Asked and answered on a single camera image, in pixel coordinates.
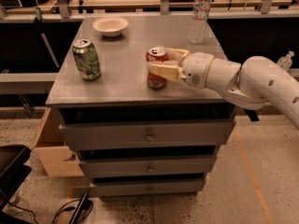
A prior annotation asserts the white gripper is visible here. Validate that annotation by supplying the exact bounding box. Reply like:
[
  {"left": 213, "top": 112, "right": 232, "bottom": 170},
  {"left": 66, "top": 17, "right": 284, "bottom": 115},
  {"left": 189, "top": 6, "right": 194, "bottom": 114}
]
[{"left": 147, "top": 48, "right": 215, "bottom": 89}]

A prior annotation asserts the red coke can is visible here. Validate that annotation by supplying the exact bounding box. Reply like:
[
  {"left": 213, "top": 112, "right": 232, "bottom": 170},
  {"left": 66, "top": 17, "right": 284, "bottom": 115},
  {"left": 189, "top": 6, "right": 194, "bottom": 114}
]
[{"left": 146, "top": 45, "right": 168, "bottom": 90}]

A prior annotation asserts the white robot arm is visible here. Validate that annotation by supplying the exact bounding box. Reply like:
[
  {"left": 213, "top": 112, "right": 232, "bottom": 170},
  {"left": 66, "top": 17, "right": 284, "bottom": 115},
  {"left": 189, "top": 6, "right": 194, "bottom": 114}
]
[{"left": 147, "top": 49, "right": 299, "bottom": 128}]

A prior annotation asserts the white paper bowl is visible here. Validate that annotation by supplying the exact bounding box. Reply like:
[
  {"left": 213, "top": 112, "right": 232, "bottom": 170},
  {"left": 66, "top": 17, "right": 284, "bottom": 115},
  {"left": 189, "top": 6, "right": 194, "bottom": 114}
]
[{"left": 93, "top": 17, "right": 128, "bottom": 37}]

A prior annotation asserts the green soda can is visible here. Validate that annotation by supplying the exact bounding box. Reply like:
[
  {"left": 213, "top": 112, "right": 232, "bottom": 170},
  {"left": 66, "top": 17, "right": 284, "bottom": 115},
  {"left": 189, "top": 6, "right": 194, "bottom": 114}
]
[{"left": 72, "top": 39, "right": 101, "bottom": 80}]

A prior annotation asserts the clear plastic water bottle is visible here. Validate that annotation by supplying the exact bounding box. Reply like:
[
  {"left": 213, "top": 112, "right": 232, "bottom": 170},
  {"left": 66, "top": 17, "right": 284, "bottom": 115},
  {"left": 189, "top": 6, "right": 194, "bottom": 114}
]
[{"left": 189, "top": 0, "right": 212, "bottom": 44}]

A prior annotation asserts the top grey drawer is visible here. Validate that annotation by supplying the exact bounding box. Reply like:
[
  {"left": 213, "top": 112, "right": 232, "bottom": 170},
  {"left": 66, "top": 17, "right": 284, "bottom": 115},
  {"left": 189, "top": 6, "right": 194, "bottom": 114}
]
[{"left": 60, "top": 120, "right": 235, "bottom": 151}]

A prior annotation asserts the grey drawer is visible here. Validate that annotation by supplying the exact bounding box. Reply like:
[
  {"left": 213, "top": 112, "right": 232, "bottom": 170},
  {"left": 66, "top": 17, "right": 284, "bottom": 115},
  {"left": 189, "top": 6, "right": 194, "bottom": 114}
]
[
  {"left": 60, "top": 120, "right": 235, "bottom": 151},
  {"left": 90, "top": 178, "right": 206, "bottom": 197},
  {"left": 78, "top": 156, "right": 217, "bottom": 178}
]

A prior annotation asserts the grey drawer cabinet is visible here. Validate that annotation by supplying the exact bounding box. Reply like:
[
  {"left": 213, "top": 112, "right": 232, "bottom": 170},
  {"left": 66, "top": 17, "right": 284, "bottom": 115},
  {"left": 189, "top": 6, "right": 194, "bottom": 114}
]
[{"left": 47, "top": 15, "right": 237, "bottom": 194}]

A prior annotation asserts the hand sanitizer bottle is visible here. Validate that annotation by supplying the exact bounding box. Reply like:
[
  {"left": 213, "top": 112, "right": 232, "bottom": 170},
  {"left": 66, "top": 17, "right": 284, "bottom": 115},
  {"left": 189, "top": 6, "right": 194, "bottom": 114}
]
[{"left": 277, "top": 50, "right": 294, "bottom": 71}]

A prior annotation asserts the bottom grey drawer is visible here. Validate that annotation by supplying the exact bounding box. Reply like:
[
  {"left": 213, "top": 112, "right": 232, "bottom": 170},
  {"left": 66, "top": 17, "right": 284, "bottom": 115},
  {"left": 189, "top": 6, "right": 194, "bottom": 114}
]
[{"left": 90, "top": 178, "right": 206, "bottom": 197}]

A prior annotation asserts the middle grey drawer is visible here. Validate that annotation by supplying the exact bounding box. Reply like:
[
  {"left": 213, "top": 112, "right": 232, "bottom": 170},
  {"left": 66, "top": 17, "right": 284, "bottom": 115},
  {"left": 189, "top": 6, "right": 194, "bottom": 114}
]
[{"left": 78, "top": 156, "right": 217, "bottom": 178}]

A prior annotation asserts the light wooden box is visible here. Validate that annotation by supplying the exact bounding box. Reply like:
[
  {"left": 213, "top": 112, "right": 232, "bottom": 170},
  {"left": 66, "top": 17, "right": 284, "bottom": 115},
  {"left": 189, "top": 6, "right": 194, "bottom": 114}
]
[{"left": 32, "top": 107, "right": 83, "bottom": 177}]

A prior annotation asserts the black bin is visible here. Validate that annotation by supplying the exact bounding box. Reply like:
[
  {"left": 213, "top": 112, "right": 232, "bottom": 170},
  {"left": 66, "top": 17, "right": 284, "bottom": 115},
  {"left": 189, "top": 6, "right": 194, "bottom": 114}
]
[{"left": 0, "top": 145, "right": 32, "bottom": 210}]

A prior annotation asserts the black cable on floor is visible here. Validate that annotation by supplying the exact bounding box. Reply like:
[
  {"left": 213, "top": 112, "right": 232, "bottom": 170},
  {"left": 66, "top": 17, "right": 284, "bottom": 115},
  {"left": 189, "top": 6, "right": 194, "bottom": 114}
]
[{"left": 50, "top": 193, "right": 94, "bottom": 224}]

